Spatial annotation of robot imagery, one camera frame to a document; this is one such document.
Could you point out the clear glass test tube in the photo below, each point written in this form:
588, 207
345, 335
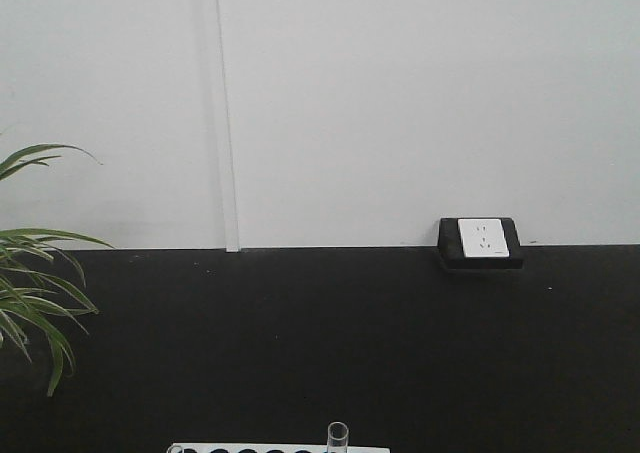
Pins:
337, 437

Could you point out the black white power socket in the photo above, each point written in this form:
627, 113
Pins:
474, 244

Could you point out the white test tube rack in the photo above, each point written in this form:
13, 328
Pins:
201, 447

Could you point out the white wall cable duct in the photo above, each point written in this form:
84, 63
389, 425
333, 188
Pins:
224, 140

